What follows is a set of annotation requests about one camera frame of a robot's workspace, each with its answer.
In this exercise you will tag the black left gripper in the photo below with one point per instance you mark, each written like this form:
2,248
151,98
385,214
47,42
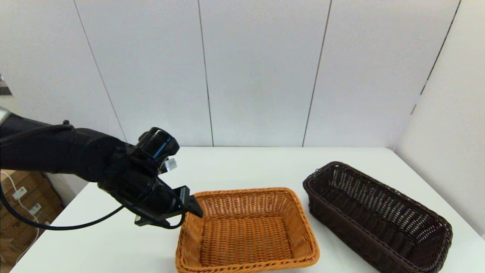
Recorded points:
147,197

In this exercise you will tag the brown cardboard box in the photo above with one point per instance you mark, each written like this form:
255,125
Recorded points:
22,185

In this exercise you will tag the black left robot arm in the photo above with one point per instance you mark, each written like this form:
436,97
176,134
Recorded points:
57,151

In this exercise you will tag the dark brown wicker basket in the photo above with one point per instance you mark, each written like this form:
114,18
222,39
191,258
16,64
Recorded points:
379,223

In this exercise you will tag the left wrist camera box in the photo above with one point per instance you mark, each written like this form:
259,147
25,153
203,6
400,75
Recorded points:
146,221

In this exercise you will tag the orange wicker basket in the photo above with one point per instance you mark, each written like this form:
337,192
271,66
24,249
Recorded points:
246,235

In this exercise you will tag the white paper tag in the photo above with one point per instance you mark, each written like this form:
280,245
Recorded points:
19,193
35,209

